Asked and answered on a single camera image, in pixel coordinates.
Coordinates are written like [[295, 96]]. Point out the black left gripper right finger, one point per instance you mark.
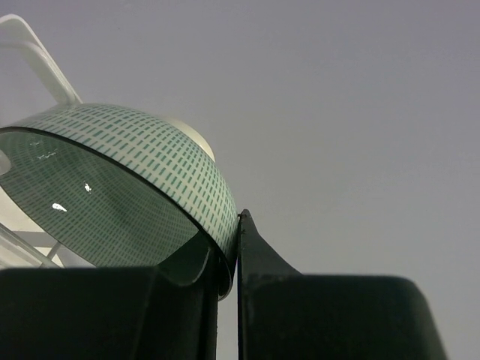
[[284, 314]]

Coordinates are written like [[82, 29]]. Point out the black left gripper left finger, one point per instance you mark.
[[167, 311]]

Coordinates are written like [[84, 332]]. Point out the dark green bowl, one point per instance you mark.
[[118, 186]]

